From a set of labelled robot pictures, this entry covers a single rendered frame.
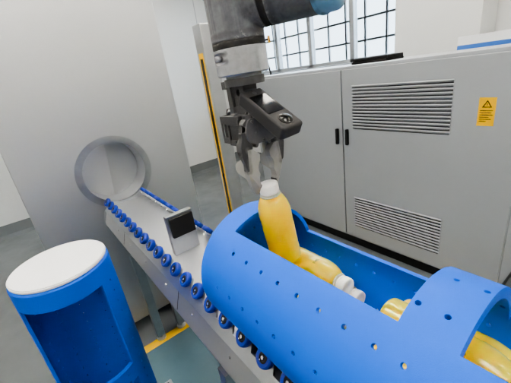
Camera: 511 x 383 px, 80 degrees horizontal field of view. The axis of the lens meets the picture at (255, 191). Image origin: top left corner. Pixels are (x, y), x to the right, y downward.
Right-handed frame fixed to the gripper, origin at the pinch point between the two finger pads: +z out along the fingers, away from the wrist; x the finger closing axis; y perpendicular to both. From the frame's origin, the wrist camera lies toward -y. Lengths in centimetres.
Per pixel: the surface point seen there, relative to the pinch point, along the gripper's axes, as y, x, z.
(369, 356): -28.7, 10.8, 12.1
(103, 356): 78, 39, 78
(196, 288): 25.7, 10.7, 32.5
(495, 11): 51, -279, -33
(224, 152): 67, -31, 9
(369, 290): -13.4, -12.4, 26.1
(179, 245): 54, 3, 33
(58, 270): 58, 40, 25
